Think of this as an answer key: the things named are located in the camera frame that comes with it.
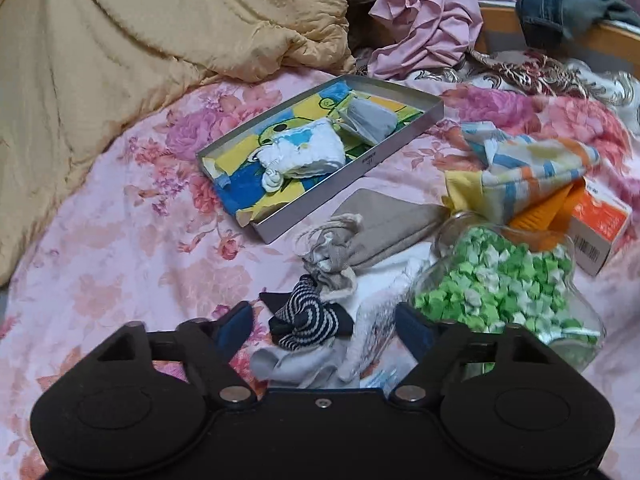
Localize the pink floral bed sheet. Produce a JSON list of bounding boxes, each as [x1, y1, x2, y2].
[[0, 67, 640, 480]]

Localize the white plastic packet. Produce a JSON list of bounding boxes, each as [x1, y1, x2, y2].
[[360, 365, 402, 391]]

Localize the yellow quilt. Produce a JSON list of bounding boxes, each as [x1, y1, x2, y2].
[[0, 0, 357, 288]]

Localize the colourful striped cloth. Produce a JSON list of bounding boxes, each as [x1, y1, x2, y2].
[[444, 121, 601, 223]]

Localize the grey and white sock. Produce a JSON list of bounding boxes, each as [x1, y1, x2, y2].
[[300, 230, 358, 296]]

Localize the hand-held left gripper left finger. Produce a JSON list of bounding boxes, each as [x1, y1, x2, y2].
[[95, 301, 258, 406]]

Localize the silver tray box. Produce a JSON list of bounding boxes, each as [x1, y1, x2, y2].
[[196, 74, 445, 245]]

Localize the beige drawstring pouch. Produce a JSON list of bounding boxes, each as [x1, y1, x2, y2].
[[300, 187, 448, 267]]

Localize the white towel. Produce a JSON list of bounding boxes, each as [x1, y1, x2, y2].
[[340, 255, 436, 386]]

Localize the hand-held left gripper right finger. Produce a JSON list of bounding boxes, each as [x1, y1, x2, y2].
[[390, 302, 551, 406]]

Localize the pink garment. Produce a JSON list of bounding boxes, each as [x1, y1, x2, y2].
[[367, 0, 531, 81]]

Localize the wooden bed rail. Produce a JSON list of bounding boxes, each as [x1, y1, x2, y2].
[[474, 0, 640, 78]]

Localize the glass jar of paper stars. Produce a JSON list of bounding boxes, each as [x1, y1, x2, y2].
[[407, 212, 607, 373]]

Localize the blue jeans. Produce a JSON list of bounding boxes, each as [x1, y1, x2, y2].
[[515, 0, 640, 51]]

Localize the cartoon printed cloth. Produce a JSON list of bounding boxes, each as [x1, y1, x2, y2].
[[202, 82, 423, 223]]

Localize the white folded cloth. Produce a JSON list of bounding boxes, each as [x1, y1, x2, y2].
[[252, 119, 347, 193]]

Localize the black white striped sock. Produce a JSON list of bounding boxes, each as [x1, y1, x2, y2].
[[260, 275, 355, 351]]

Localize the grey folded cloth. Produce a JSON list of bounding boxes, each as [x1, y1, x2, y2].
[[336, 96, 398, 143]]

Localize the orange and white box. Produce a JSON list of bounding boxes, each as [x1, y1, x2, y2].
[[562, 177, 633, 277]]

